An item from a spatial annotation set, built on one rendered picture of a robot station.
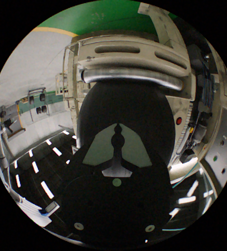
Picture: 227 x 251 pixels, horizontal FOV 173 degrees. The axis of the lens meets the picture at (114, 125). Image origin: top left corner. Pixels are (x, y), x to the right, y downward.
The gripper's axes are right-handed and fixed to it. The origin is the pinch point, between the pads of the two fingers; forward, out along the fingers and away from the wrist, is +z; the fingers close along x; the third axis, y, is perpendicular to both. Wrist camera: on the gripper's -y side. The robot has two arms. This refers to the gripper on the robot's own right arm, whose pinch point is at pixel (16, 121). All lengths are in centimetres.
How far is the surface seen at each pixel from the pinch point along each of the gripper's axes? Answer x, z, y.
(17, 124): 989, 290, 12
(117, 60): -117, -12, 4
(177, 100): -145, -5, -9
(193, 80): -141, -16, -1
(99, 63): -112, -9, 5
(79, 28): -86, 41, 96
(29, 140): 994, 356, -241
